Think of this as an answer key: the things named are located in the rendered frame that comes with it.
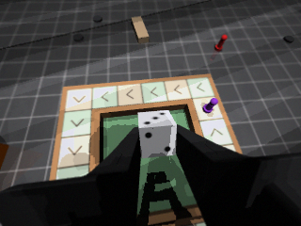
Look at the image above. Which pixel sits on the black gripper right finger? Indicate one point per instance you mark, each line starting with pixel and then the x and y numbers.
pixel 226 184

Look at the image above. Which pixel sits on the white die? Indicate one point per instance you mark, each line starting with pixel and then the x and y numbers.
pixel 157 133

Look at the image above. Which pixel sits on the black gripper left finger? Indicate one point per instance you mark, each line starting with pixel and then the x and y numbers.
pixel 109 192

